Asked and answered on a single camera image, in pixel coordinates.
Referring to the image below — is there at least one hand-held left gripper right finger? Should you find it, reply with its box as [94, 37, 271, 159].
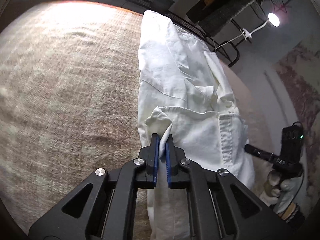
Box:
[165, 134, 292, 240]

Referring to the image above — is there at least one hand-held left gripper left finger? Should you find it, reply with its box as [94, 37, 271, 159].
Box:
[29, 133, 160, 240]

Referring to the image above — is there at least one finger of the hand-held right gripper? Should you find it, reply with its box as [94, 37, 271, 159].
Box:
[244, 144, 274, 162]

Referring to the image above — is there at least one white long-sleeved shirt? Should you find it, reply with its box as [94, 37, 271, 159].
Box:
[137, 10, 255, 240]

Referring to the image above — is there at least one person's right forearm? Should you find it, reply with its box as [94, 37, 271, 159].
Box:
[275, 202, 305, 224]

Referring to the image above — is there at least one person's right hand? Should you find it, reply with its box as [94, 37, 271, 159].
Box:
[260, 169, 300, 214]

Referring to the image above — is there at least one white clip lamp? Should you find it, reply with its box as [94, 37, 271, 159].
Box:
[241, 12, 280, 40]

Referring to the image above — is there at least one grey plaid coat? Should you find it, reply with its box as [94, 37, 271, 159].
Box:
[186, 0, 268, 37]

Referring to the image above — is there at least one small potted plant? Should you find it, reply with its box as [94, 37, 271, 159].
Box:
[152, 0, 175, 12]

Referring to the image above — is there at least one landscape wall hanging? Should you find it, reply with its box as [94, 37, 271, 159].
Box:
[275, 40, 320, 205]

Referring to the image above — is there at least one white lamp cable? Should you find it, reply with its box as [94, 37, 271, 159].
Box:
[212, 34, 247, 53]

